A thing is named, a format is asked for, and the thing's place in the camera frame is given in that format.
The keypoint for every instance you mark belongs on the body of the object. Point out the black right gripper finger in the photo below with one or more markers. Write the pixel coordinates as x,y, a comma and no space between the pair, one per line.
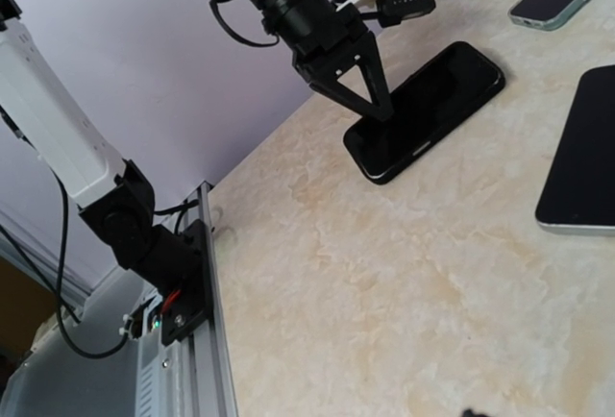
472,413

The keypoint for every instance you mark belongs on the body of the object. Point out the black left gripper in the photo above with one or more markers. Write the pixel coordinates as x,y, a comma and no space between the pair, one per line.
336,54

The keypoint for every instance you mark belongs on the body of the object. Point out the small silver-edged phone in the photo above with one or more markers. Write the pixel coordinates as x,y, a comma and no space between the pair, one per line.
423,114

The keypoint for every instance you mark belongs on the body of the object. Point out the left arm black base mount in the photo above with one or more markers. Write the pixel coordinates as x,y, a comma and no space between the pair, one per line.
187,282

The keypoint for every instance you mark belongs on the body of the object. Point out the silver-edged phone black screen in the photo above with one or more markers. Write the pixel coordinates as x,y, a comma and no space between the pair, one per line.
578,195

